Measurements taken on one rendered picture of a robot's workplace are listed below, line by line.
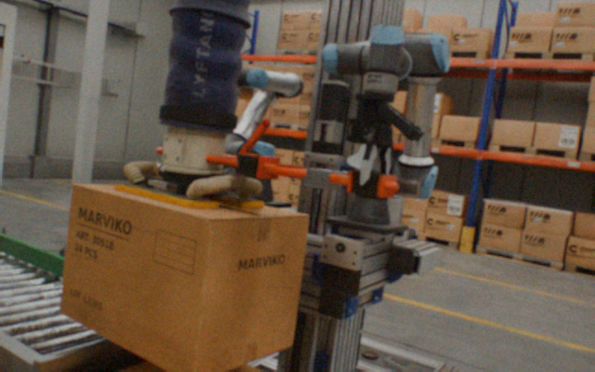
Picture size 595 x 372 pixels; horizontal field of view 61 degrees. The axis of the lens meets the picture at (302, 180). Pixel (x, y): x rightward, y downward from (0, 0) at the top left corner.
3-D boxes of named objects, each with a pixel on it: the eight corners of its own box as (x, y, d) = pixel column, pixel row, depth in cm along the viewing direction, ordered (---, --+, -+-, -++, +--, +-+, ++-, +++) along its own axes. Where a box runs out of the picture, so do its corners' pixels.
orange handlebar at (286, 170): (130, 152, 164) (131, 140, 164) (200, 158, 189) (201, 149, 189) (390, 195, 111) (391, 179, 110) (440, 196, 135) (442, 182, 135)
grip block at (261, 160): (232, 174, 135) (235, 152, 135) (257, 176, 143) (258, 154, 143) (256, 178, 130) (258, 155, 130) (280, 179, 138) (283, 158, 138)
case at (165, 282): (59, 312, 155) (72, 183, 153) (164, 294, 187) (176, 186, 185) (192, 385, 120) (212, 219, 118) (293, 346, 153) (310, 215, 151)
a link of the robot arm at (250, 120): (234, 158, 198) (288, 66, 226) (203, 153, 204) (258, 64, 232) (244, 178, 207) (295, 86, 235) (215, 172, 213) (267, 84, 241)
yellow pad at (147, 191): (112, 190, 150) (114, 173, 150) (141, 191, 158) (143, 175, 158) (191, 209, 130) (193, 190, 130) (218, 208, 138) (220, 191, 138)
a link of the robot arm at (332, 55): (374, 30, 170) (320, 35, 127) (406, 31, 166) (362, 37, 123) (372, 65, 174) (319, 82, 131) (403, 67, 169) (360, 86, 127)
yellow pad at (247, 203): (165, 191, 165) (166, 176, 165) (188, 192, 174) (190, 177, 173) (241, 208, 146) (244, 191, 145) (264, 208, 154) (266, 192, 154)
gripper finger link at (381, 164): (370, 179, 126) (368, 143, 123) (391, 182, 122) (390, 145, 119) (363, 183, 124) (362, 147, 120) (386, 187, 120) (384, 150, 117)
